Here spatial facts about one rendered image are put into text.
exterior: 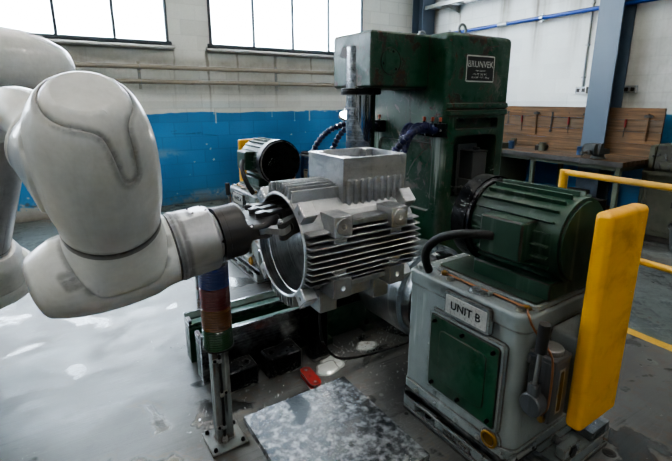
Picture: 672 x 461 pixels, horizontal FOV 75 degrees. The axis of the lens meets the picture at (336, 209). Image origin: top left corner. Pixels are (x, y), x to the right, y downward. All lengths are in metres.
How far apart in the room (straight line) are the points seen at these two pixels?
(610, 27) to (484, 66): 4.96
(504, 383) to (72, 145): 0.79
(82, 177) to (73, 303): 0.18
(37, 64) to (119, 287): 0.58
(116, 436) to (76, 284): 0.69
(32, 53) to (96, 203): 0.62
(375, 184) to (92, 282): 0.39
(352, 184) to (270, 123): 6.62
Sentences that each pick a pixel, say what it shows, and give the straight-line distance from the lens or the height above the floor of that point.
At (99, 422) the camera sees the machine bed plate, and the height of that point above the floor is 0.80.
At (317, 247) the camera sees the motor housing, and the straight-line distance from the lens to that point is 0.59.
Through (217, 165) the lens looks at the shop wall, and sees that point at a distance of 7.02.
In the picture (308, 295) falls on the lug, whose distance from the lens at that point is 0.63.
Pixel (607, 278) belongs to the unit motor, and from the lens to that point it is 0.85.
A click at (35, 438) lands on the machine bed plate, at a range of 1.27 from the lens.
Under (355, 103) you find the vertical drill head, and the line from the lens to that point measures 1.34.
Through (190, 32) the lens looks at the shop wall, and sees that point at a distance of 6.94.
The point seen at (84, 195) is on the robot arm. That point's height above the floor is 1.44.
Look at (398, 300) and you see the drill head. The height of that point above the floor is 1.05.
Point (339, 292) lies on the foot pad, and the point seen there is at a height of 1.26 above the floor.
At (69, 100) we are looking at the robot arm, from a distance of 0.43.
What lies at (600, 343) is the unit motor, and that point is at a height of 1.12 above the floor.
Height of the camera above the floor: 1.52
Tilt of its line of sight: 14 degrees down
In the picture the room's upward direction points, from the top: straight up
